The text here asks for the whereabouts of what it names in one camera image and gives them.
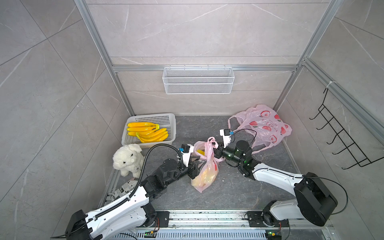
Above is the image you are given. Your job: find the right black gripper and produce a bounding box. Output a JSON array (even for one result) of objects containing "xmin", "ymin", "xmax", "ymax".
[{"xmin": 206, "ymin": 141, "xmax": 244, "ymax": 167}]

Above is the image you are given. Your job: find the pink strawberry plastic bag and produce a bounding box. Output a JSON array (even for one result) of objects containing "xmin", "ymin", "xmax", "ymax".
[{"xmin": 228, "ymin": 104, "xmax": 293, "ymax": 154}]

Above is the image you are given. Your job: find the pink plastic bag front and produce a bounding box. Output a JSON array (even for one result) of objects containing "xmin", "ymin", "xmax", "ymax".
[{"xmin": 191, "ymin": 137, "xmax": 225, "ymax": 193}]

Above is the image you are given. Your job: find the orange yellow banana bunch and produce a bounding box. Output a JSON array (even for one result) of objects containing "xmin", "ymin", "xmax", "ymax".
[{"xmin": 127, "ymin": 122, "xmax": 169, "ymax": 144}]

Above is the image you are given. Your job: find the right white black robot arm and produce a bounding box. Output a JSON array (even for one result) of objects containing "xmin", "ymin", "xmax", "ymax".
[{"xmin": 214, "ymin": 129, "xmax": 338, "ymax": 227}]

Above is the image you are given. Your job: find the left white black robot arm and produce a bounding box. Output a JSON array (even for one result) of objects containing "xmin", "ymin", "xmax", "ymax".
[{"xmin": 57, "ymin": 144, "xmax": 203, "ymax": 240}]

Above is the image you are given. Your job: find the white plush toy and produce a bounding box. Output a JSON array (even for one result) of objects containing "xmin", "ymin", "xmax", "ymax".
[{"xmin": 113, "ymin": 144, "xmax": 145, "ymax": 179}]

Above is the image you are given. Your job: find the white plastic basket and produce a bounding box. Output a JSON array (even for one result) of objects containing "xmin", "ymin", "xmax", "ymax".
[{"xmin": 121, "ymin": 113, "xmax": 176, "ymax": 149}]

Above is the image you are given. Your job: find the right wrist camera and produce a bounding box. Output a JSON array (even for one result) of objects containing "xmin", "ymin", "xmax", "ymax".
[{"xmin": 220, "ymin": 129, "xmax": 234, "ymax": 148}]

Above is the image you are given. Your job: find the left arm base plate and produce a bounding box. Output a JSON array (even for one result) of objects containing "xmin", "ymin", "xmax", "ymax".
[{"xmin": 142, "ymin": 211, "xmax": 170, "ymax": 228}]

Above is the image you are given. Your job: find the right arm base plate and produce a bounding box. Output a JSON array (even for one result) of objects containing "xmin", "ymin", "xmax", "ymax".
[{"xmin": 244, "ymin": 211, "xmax": 289, "ymax": 228}]

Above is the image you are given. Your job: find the aluminium mounting rail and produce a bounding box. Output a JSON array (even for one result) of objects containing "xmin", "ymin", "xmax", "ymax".
[{"xmin": 107, "ymin": 210, "xmax": 339, "ymax": 240}]

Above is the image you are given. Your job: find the white wire mesh shelf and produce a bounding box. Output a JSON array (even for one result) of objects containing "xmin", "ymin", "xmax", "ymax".
[{"xmin": 162, "ymin": 67, "xmax": 235, "ymax": 95}]

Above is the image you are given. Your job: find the black wire hook rack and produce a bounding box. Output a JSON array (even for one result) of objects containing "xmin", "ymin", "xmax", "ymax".
[{"xmin": 309, "ymin": 88, "xmax": 384, "ymax": 170}]

